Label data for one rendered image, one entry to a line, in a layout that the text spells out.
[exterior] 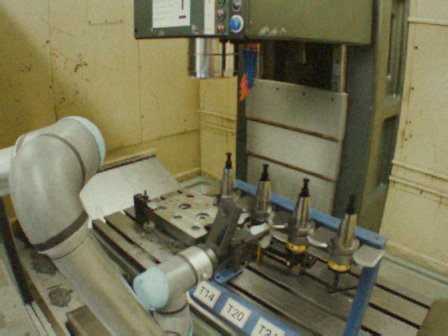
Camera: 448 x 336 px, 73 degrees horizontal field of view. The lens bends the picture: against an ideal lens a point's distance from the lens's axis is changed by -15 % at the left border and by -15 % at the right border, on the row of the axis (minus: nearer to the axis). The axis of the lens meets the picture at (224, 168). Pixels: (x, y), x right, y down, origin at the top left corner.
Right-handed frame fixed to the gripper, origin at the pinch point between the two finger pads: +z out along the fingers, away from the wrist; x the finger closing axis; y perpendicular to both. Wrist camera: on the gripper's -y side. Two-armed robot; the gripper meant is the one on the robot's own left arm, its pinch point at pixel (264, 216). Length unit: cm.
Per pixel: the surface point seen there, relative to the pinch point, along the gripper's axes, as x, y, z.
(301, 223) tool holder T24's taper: 12.2, -4.1, -2.7
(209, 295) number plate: -10.1, 25.3, -10.2
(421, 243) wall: 24, 51, 96
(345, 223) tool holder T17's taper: 22.1, -7.8, -2.4
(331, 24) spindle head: -2, -44, 32
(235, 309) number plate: -0.6, 24.8, -9.8
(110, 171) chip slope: -134, 35, 25
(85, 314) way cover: -51, 47, -35
